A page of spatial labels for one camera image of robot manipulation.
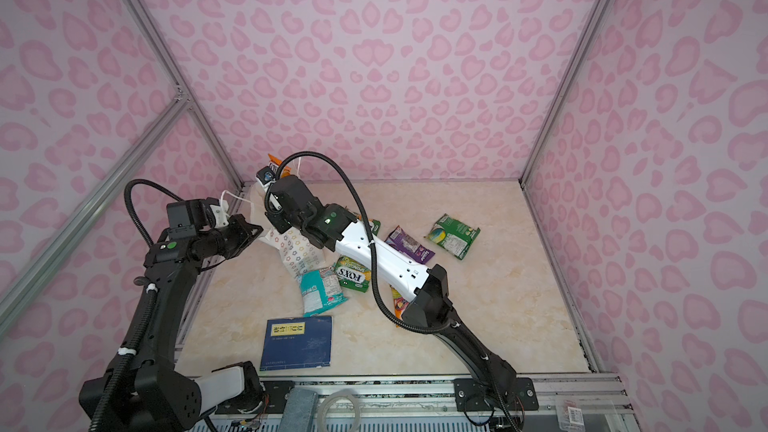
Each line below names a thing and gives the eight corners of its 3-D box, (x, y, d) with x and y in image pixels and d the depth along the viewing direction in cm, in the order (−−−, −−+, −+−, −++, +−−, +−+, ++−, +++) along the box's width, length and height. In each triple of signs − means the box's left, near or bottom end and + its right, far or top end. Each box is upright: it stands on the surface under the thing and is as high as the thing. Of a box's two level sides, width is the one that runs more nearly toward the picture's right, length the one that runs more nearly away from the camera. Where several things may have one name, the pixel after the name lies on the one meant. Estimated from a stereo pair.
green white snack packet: (424, 238, 105) (424, 234, 103) (443, 215, 112) (444, 210, 109) (461, 260, 99) (462, 256, 97) (479, 234, 106) (480, 230, 104)
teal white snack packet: (306, 317, 87) (303, 312, 85) (301, 280, 95) (298, 275, 92) (348, 304, 90) (346, 299, 87) (340, 269, 97) (338, 263, 95)
